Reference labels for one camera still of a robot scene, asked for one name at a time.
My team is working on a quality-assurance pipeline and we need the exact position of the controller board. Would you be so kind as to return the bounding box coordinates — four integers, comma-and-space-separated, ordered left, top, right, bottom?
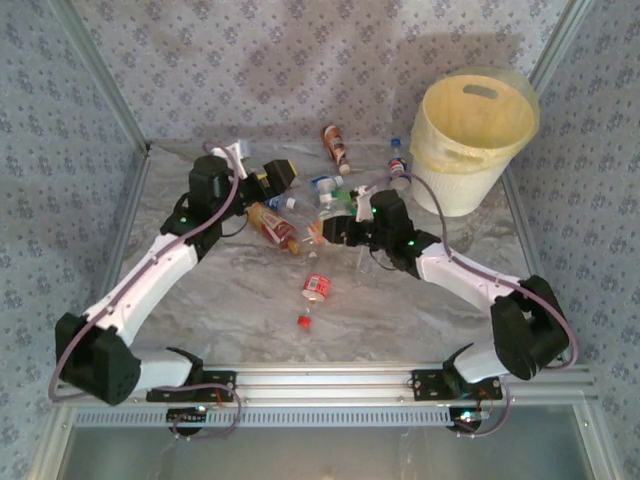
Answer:
166, 407, 209, 436
447, 407, 494, 434

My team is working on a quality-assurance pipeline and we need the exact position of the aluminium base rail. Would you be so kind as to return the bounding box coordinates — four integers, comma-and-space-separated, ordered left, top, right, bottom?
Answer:
52, 363, 599, 405

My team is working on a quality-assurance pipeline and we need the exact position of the clear cola bottle blue cap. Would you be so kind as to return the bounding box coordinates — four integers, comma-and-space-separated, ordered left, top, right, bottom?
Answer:
387, 137, 415, 194

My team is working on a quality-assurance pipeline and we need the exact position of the aluminium corner post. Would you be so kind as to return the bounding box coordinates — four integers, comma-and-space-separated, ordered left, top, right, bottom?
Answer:
47, 0, 154, 156
527, 0, 599, 89

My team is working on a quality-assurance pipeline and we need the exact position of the grey metal panel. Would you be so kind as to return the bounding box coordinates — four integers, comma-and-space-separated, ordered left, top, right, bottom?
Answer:
29, 404, 616, 480

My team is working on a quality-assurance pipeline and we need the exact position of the orange white plastic bottle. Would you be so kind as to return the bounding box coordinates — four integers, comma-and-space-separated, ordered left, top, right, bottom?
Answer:
302, 219, 327, 247

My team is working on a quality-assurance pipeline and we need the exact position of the clear bottle red label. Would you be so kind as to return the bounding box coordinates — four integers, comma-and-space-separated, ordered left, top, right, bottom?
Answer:
296, 272, 333, 331

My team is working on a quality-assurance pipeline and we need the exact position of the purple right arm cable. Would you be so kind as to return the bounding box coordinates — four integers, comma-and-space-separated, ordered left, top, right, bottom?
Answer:
372, 172, 580, 440

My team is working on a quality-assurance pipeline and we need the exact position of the right controller board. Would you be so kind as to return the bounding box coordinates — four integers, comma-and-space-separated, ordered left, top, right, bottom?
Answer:
447, 407, 494, 434

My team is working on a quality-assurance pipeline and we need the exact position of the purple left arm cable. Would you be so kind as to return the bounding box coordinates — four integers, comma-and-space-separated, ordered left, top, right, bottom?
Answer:
49, 141, 244, 442

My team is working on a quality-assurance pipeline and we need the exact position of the amber tea bottle red label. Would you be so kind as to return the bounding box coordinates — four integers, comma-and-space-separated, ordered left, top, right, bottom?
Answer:
245, 201, 301, 255

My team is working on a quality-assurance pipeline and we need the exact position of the grey slotted cable duct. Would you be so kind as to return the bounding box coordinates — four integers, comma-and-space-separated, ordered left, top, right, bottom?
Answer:
72, 404, 464, 429

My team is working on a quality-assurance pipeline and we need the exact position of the clear bottle large blue label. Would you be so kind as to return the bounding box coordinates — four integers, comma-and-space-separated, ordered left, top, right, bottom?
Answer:
299, 173, 346, 221

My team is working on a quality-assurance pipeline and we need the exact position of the left controller board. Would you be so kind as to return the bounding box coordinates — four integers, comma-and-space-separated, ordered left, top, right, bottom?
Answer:
166, 407, 209, 436

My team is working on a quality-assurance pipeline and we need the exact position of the small bottle blue label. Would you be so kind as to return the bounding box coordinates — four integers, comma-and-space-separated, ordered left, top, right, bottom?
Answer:
267, 193, 304, 211

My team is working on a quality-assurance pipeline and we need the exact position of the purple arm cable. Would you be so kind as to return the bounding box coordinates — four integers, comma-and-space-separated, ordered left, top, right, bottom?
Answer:
49, 141, 244, 442
372, 172, 580, 440

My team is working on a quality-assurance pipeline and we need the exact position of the cream plastic bin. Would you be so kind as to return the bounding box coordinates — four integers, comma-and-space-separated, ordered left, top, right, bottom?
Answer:
409, 67, 541, 219

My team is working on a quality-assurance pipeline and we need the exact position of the green plastic bottle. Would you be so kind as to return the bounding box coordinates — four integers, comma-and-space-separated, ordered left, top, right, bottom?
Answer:
327, 187, 364, 211

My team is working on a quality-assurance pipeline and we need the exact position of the brown bottle white cap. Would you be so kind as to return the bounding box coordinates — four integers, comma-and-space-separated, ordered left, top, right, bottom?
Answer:
320, 124, 354, 176

